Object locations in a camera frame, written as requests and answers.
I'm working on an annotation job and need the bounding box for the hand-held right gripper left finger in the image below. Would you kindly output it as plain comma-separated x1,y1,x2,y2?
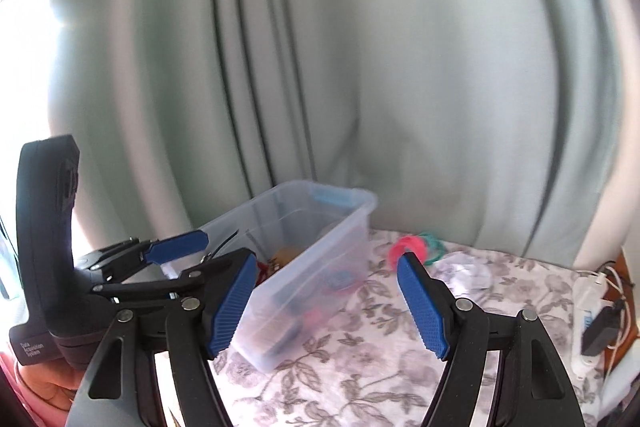
65,248,258,427

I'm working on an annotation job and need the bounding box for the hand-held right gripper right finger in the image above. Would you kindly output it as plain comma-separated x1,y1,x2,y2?
395,252,586,427

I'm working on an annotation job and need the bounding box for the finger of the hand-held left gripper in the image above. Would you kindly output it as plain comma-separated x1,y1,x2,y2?
92,259,211,308
75,229,210,280

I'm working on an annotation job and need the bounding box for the clear plastic storage bin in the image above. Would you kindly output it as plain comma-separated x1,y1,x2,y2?
165,179,378,374

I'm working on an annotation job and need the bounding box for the person's left hand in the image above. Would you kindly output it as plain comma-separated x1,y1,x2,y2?
14,357,88,413

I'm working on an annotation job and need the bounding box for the crumpled white paper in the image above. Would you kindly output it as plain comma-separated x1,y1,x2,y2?
432,252,493,295

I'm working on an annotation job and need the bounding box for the teal hair bands bundle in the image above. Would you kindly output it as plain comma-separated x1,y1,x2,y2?
419,231,448,265

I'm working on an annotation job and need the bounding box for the pink hair bands bundle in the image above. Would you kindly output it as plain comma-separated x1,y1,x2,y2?
389,234,430,265

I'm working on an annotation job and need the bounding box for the floral blanket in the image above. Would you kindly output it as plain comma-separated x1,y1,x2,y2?
165,227,616,427

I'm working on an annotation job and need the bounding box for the white power strip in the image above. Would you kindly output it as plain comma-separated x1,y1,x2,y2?
570,274,611,383

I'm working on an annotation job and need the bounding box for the black charger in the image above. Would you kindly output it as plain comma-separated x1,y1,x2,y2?
582,304,626,355

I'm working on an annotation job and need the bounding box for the brown wooden board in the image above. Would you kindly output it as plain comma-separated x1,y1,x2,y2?
600,247,640,368

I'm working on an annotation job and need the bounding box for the pale green curtain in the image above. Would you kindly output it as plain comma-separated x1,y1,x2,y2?
47,0,631,258

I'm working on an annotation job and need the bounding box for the white cable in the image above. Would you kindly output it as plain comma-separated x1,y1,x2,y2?
590,262,632,308

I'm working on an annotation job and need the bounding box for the black cable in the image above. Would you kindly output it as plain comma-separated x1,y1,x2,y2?
614,297,637,350

